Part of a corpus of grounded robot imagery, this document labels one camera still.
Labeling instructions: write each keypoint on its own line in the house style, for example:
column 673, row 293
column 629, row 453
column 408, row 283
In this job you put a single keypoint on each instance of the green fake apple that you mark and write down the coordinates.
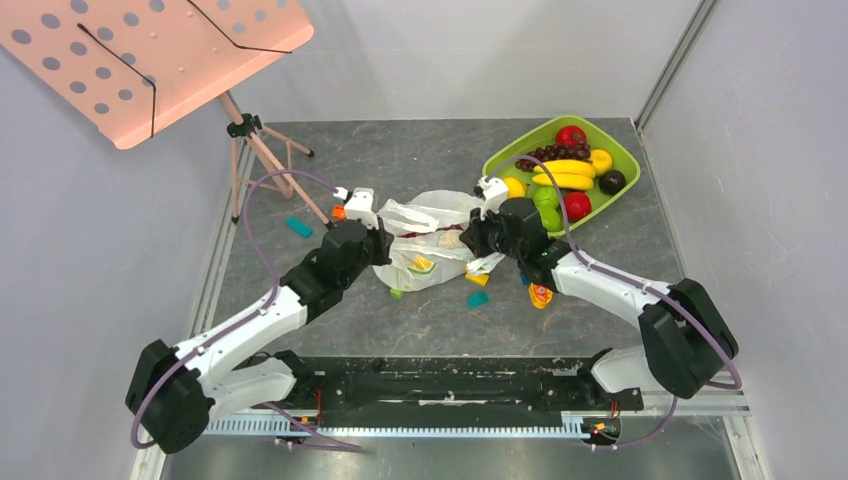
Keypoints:
column 551, row 218

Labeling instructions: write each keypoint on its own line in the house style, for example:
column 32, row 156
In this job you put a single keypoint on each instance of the yellow rectangular block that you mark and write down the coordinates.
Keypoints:
column 478, row 279

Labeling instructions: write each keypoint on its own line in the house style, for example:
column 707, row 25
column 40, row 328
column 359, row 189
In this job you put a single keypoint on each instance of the red fake fruit in bag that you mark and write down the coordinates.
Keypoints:
column 416, row 234

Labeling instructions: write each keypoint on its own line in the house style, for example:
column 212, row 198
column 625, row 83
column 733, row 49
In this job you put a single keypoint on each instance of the white plastic bag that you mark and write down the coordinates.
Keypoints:
column 444, row 210

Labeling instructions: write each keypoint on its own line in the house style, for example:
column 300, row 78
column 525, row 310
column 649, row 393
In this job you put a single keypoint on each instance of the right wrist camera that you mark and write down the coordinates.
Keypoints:
column 493, row 192

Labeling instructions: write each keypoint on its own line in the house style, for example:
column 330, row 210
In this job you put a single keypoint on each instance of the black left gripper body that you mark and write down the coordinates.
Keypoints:
column 374, row 252

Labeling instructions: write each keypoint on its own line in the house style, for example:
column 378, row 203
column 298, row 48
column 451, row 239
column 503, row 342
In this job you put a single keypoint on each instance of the yellow orange toy piece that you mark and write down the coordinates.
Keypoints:
column 540, row 296

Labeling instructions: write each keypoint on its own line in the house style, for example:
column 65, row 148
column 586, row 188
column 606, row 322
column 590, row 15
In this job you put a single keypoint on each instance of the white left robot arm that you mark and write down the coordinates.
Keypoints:
column 177, row 391

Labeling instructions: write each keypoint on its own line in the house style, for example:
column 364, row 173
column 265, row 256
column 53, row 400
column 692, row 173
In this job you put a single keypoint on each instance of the orange curved toy block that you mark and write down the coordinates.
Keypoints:
column 339, row 213

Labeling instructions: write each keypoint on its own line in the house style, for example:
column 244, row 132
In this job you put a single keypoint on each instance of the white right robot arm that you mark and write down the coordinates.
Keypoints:
column 685, row 341

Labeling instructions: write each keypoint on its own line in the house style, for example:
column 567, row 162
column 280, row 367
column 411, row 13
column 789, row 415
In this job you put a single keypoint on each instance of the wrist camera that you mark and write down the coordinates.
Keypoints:
column 358, row 204
column 493, row 192

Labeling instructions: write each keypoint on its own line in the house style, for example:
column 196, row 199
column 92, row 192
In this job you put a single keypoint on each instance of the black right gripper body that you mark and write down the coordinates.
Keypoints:
column 475, row 238

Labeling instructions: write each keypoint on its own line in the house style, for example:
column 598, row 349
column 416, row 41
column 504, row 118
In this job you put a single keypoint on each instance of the fake banana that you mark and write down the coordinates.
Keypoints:
column 564, row 181
column 567, row 166

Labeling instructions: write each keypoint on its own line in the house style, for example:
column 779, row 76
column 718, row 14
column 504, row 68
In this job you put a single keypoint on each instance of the red fake pomegranate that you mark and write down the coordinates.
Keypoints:
column 577, row 206

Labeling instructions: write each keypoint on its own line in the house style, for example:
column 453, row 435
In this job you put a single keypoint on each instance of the dark fake plum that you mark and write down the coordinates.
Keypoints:
column 612, row 182

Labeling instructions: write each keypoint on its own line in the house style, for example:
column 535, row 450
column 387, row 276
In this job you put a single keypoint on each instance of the yellow fake lemon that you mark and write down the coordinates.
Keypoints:
column 516, row 188

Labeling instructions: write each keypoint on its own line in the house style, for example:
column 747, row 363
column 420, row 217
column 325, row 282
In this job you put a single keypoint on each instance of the fake citrus slice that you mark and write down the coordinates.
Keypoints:
column 421, row 265

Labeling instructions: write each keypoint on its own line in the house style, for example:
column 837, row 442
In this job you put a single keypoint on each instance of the purple fake grapes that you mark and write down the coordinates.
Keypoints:
column 558, row 151

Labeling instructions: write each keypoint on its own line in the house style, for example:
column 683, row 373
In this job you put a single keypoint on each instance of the green fake lime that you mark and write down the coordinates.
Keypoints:
column 546, row 196

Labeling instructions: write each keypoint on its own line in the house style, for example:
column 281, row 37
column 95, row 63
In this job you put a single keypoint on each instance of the upper fake banana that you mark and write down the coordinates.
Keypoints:
column 567, row 166

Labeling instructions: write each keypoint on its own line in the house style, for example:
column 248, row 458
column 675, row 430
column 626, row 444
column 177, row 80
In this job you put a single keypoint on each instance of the lower fake banana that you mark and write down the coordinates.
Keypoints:
column 564, row 181

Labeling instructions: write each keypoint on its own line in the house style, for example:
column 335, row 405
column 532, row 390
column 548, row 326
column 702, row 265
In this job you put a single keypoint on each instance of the green plastic tray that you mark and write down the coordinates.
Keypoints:
column 511, row 161

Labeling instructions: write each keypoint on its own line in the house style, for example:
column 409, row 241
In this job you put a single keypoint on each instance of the pink music stand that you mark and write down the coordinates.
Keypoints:
column 133, row 68

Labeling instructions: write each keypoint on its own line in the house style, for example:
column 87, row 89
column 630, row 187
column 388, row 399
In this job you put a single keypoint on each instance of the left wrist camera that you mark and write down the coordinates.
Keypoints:
column 358, row 204

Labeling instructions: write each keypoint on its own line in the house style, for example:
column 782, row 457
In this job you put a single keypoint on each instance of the red fake apple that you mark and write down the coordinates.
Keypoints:
column 571, row 136

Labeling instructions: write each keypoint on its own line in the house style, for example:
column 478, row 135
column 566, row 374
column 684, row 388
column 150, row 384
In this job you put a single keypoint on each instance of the teal rectangular block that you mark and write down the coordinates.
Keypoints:
column 301, row 229

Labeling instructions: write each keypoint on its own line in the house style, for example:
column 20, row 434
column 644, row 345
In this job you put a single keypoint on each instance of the small yellow fake fruit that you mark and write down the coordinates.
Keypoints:
column 601, row 161

